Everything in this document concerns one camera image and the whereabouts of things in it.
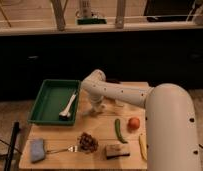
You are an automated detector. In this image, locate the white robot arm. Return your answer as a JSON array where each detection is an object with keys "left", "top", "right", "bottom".
[{"left": 81, "top": 69, "right": 202, "bottom": 171}]

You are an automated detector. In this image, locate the dark red bowl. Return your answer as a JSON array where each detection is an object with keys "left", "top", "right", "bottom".
[{"left": 106, "top": 79, "right": 120, "bottom": 84}]

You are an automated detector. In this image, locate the green chili pepper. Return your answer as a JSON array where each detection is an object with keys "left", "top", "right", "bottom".
[{"left": 115, "top": 118, "right": 128, "bottom": 144}]

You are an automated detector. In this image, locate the white brush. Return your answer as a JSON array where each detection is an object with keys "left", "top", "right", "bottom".
[{"left": 59, "top": 93, "right": 76, "bottom": 119}]

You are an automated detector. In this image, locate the green plastic tray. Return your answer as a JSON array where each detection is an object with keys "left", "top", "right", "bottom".
[{"left": 28, "top": 79, "right": 81, "bottom": 126}]

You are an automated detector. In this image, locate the red tomato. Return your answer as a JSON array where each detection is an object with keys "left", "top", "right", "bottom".
[{"left": 128, "top": 117, "right": 140, "bottom": 130}]

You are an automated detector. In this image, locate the brown grape bunch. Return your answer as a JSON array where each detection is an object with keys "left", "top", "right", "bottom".
[{"left": 79, "top": 132, "right": 98, "bottom": 153}]

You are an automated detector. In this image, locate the metal fork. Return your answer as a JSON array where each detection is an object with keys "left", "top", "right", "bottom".
[{"left": 46, "top": 146, "right": 78, "bottom": 154}]

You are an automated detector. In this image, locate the yellow green sponge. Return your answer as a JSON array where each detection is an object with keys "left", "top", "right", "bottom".
[{"left": 105, "top": 144, "right": 130, "bottom": 159}]

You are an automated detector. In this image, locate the blue folded cloth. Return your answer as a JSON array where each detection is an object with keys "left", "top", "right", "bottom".
[{"left": 30, "top": 139, "right": 45, "bottom": 163}]

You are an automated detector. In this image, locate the black pole stand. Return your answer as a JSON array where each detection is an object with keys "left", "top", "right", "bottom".
[{"left": 4, "top": 122, "right": 20, "bottom": 171}]

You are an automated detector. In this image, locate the green base white post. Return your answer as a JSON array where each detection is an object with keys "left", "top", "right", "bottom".
[{"left": 75, "top": 0, "right": 108, "bottom": 26}]

